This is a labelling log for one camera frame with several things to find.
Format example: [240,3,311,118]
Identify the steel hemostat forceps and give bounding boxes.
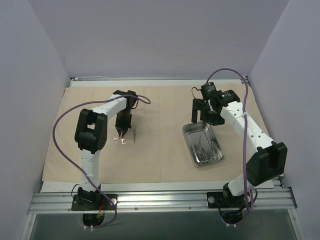
[113,133,127,145]

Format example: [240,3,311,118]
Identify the metal instrument tray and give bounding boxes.
[182,122,224,168]

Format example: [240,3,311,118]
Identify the beige cloth surgical wrap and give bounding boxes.
[41,85,285,184]

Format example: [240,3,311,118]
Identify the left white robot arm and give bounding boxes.
[74,90,138,210]

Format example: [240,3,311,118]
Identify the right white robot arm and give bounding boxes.
[191,82,288,207]

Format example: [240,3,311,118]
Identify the steel surgical scissors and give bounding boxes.
[194,135,206,162]

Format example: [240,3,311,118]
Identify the steel needle holder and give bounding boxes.
[210,138,218,163]

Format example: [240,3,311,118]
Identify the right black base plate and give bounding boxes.
[206,191,246,209]

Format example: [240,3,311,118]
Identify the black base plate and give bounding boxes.
[71,193,118,211]
[206,191,246,209]

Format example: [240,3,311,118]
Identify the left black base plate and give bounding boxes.
[71,193,118,211]

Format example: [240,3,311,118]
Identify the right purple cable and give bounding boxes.
[205,67,258,224]

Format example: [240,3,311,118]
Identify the aluminium front rail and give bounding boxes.
[27,188,297,214]

